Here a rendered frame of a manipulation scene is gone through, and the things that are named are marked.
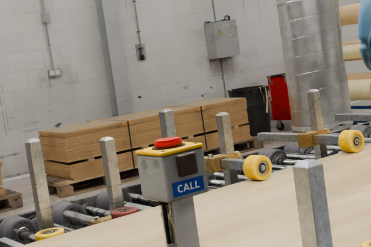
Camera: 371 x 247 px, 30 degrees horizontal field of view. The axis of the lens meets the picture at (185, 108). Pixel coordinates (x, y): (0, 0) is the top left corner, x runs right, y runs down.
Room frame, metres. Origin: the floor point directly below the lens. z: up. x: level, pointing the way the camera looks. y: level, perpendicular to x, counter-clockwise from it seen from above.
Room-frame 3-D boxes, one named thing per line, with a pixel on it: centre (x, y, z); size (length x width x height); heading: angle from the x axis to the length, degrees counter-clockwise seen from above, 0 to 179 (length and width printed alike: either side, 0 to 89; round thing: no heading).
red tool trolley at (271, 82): (9.85, -1.61, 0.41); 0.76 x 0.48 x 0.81; 129
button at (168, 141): (0.96, 0.03, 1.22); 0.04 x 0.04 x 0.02
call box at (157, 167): (0.96, 0.03, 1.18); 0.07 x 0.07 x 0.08; 35
